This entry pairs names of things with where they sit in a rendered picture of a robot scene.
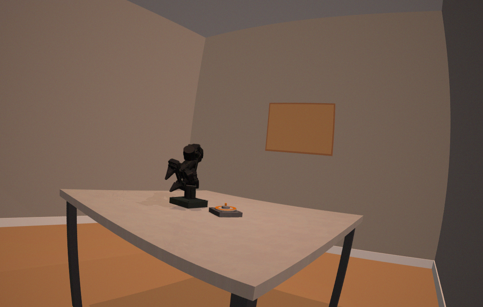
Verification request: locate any orange round plate with holes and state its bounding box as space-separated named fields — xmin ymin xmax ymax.
xmin=215 ymin=206 xmax=236 ymax=211

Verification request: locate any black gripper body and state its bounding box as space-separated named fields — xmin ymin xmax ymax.
xmin=168 ymin=159 xmax=191 ymax=191

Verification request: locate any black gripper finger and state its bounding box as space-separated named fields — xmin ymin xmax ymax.
xmin=165 ymin=164 xmax=178 ymax=180
xmin=170 ymin=182 xmax=184 ymax=192

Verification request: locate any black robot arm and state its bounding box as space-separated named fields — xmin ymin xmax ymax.
xmin=181 ymin=144 xmax=203 ymax=200

